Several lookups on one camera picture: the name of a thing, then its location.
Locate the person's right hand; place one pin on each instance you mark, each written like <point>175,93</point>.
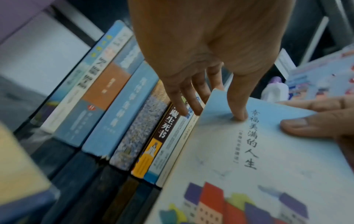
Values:
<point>332,124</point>

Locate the purple panel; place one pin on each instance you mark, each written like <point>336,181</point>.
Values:
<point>22,15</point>

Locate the person's left hand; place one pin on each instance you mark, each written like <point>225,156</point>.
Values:
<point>204,39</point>

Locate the white bottle with purple cap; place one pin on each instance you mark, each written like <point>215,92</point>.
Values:
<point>273,91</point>

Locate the light blue book with houses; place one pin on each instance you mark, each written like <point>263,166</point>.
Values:
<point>249,153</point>

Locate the colourful printed box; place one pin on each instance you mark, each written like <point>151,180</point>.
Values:
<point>318,76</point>

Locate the small white booklet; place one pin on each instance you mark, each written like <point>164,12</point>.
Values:
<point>284,63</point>

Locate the white board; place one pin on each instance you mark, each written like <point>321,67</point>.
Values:
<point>41,59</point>

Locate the white slat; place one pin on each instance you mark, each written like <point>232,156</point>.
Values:
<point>315,39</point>

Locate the row of upright colourful books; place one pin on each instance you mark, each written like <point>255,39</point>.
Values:
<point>119,113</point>

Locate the cream and blue book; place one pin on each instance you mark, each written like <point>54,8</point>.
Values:
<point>19,175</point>

